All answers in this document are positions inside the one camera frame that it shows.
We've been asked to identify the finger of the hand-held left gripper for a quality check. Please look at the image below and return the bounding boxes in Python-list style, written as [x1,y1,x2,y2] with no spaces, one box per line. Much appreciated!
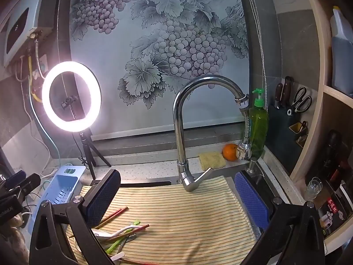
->
[6,173,42,199]
[0,170,27,189]

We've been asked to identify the plastic oil jug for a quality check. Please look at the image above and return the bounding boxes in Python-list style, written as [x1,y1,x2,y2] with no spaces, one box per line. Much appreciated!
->
[329,6,353,97]

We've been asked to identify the black box with red label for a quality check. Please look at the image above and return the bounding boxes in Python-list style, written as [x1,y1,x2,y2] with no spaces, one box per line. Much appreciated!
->
[317,182,353,238]

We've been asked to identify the white water heater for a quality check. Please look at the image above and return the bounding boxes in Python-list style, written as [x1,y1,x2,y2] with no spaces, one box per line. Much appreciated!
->
[3,0,60,68]

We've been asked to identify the teal hose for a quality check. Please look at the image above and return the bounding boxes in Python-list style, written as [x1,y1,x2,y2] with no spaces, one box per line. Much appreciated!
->
[29,99,61,162]

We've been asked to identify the wooden shelf unit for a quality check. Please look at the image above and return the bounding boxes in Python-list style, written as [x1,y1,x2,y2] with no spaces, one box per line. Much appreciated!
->
[289,0,353,254]

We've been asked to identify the narrow-handled steel spoon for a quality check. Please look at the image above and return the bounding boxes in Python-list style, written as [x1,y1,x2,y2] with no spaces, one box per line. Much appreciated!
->
[118,234,137,254]

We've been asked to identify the black kitchen scissors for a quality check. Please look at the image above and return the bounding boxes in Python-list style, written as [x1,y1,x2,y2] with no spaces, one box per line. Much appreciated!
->
[287,87,313,116]

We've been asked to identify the white ceramic spoon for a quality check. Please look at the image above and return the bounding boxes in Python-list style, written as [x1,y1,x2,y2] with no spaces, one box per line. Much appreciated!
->
[90,225,138,242]

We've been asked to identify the red-topped wooden chopstick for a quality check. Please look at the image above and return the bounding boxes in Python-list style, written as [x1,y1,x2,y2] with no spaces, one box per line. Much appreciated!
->
[109,224,150,242]
[94,206,129,229]
[121,257,156,265]
[106,208,123,221]

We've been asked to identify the dark bottles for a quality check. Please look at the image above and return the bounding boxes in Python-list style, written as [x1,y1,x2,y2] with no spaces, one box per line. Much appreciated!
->
[317,130,353,183]

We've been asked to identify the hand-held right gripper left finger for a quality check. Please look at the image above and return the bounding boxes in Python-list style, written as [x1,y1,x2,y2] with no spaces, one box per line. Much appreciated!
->
[29,169,122,265]

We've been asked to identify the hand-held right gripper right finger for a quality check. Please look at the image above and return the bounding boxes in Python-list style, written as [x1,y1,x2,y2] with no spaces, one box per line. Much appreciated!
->
[234,170,326,265]

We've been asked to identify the person's left forearm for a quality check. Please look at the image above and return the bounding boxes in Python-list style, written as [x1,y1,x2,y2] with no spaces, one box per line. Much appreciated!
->
[0,215,31,265]

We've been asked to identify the yellow sponge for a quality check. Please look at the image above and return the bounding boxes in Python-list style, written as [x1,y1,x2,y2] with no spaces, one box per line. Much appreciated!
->
[199,152,225,171]

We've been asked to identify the grape print window blind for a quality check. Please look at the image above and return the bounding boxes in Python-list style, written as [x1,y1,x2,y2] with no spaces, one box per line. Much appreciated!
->
[69,0,250,130]

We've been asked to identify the dark grey knife holder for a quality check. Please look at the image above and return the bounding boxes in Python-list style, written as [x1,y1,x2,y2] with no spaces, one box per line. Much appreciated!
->
[267,99,312,174]

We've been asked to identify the clear glass cup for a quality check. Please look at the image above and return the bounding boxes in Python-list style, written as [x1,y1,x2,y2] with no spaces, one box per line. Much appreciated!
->
[305,177,323,201]

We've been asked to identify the ring light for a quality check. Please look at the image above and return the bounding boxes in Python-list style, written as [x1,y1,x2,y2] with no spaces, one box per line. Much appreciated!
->
[41,61,102,133]

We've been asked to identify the green dish soap bottle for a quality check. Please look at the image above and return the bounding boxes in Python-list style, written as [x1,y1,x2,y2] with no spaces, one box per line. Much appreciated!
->
[248,88,269,159]

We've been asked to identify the yellow gas hose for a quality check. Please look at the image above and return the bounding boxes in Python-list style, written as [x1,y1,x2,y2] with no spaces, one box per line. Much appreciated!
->
[27,55,42,100]

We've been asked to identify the chrome faucet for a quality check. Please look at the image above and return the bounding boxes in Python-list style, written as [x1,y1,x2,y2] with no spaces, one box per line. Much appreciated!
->
[173,74,253,192]

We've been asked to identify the white bead chain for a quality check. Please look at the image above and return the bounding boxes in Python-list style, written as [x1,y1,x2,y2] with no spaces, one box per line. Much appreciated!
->
[247,0,269,111]

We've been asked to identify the dark-handled knife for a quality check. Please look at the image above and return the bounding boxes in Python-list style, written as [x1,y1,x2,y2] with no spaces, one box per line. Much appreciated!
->
[274,83,284,109]
[283,76,294,108]

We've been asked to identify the white cable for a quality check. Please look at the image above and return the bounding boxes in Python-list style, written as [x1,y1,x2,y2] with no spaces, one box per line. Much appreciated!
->
[28,128,60,177]

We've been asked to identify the orange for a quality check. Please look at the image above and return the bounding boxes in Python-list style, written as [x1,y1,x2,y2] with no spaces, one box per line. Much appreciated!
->
[223,144,239,161]

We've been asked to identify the striped yellow cloth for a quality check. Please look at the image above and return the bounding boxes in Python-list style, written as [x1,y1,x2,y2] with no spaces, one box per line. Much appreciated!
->
[65,175,258,265]

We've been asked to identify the blue plastic utensil basket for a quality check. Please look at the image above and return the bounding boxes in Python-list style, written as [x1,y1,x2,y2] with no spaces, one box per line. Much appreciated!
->
[28,165,87,232]

